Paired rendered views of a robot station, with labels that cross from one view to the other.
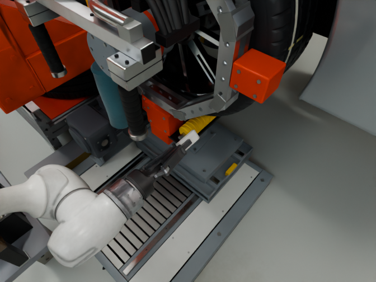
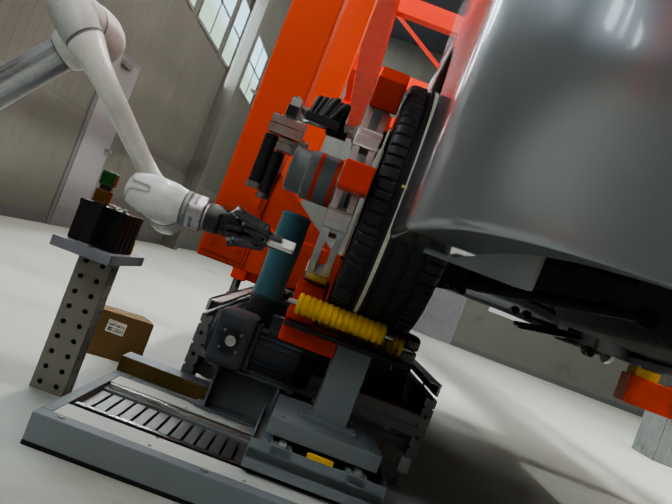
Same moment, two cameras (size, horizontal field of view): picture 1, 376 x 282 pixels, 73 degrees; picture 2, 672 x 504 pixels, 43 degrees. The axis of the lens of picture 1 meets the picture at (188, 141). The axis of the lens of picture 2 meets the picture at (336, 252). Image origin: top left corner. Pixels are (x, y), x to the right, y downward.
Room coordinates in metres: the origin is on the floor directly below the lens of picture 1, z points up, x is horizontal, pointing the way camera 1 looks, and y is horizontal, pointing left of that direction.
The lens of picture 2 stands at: (-0.90, -1.70, 0.62)
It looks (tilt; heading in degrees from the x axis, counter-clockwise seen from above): 1 degrees up; 48
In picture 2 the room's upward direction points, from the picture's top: 21 degrees clockwise
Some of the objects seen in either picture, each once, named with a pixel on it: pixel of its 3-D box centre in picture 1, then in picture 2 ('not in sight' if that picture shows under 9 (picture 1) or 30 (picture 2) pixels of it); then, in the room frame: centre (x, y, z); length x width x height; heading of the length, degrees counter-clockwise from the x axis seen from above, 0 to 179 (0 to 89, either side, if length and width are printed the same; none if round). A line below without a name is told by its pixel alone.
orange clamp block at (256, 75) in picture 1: (255, 75); (355, 178); (0.46, -0.15, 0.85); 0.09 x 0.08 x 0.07; 48
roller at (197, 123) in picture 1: (206, 115); (340, 319); (0.66, -0.07, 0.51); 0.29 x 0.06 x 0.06; 138
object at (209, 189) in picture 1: (192, 146); (314, 454); (0.80, -0.03, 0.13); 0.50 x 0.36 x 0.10; 48
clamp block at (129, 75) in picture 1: (136, 63); (287, 127); (0.40, 0.10, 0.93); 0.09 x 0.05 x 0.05; 138
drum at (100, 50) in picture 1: (136, 38); (325, 180); (0.62, 0.13, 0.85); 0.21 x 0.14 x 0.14; 138
